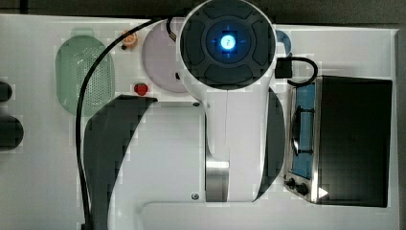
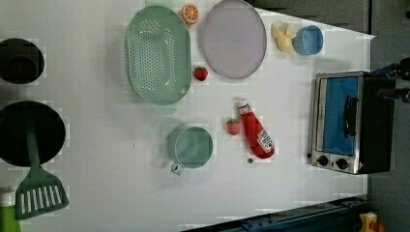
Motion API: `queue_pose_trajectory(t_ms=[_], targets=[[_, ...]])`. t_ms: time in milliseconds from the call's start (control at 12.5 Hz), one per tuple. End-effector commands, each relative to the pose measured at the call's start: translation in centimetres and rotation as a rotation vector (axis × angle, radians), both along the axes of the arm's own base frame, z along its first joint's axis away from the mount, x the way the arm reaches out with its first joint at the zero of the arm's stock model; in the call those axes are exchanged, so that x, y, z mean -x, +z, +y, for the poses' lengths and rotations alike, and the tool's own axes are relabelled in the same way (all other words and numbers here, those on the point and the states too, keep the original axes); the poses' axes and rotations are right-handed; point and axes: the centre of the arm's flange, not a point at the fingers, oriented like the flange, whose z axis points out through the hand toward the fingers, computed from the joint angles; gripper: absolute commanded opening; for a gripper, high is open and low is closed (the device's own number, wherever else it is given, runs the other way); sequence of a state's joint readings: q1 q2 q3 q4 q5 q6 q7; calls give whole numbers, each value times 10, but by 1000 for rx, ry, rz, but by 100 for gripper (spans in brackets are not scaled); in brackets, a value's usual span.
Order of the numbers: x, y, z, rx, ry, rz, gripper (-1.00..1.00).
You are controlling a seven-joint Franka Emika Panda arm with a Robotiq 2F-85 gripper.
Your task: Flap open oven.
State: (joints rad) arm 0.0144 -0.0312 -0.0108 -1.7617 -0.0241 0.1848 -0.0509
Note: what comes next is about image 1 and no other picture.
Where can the small red strawberry toy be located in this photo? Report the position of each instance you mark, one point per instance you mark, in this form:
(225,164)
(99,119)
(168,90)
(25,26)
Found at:
(141,89)

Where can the large black cylinder cup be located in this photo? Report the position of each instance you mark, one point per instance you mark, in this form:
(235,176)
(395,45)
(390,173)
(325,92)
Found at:
(11,133)

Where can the small black cylinder cup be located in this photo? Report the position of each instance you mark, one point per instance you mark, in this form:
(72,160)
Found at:
(5,92)

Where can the lilac round plate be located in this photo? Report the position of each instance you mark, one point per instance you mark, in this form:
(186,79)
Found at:
(159,59)

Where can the black toaster oven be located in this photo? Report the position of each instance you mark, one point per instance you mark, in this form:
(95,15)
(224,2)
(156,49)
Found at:
(351,143)

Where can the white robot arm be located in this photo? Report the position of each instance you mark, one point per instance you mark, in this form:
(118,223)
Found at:
(226,58)

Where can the orange slice toy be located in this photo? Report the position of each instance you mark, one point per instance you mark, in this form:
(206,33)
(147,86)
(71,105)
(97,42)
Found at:
(130,41)

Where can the green perforated colander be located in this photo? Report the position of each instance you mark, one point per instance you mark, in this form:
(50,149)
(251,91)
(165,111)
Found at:
(74,59)

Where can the blue round bowl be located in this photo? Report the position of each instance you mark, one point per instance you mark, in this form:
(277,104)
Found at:
(283,38)

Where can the black oven door handle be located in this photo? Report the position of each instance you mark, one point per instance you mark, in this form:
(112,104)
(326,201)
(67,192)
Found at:
(295,131)

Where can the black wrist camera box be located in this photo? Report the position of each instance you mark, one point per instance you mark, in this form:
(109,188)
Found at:
(283,68)

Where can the blue oven door glass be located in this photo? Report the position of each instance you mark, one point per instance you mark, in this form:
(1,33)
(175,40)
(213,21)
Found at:
(305,97)

